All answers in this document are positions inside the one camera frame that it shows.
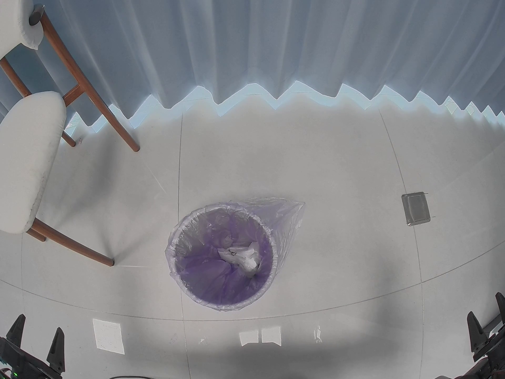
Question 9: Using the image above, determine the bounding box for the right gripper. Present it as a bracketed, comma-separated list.
[454, 292, 505, 379]

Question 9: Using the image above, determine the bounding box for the white cushioned wooden chair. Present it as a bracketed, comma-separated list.
[0, 0, 140, 267]

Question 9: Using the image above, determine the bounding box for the purple plastic bag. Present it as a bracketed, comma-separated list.
[168, 197, 307, 312]

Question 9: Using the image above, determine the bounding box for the white paper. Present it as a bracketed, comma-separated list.
[218, 241, 262, 278]

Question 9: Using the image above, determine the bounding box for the white trash bin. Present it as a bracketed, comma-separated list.
[173, 208, 277, 308]

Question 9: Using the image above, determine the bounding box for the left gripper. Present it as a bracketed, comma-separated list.
[0, 313, 66, 379]

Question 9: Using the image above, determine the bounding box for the white curtain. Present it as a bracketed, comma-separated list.
[0, 0, 505, 130]

